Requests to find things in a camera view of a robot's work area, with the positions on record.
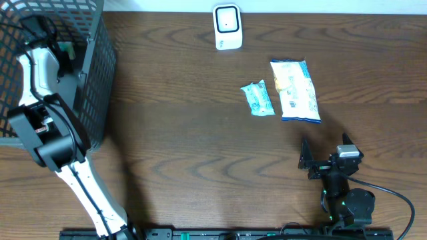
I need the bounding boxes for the yellow blue snack bag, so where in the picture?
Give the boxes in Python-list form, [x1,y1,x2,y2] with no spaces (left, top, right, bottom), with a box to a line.
[270,59,322,123]

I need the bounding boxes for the light teal wipes pack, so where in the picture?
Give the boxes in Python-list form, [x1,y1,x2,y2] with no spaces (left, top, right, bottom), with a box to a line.
[240,79,275,117]

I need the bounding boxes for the green tissue pack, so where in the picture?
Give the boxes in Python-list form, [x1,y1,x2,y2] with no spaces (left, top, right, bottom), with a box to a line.
[63,42,75,60]

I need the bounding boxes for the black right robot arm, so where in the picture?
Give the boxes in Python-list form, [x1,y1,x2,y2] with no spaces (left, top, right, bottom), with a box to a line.
[298,133,376,228]

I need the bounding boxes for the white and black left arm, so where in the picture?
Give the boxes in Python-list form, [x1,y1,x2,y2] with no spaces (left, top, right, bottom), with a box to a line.
[7,15,141,239]

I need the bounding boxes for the dark grey mesh basket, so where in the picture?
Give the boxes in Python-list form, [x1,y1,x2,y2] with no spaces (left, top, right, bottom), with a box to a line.
[1,0,116,151]

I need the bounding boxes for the round black tin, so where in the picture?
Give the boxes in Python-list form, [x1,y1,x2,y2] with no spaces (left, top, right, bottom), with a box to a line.
[35,117,53,134]

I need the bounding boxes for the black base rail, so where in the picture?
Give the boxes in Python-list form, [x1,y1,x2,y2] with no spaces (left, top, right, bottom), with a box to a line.
[59,228,394,240]

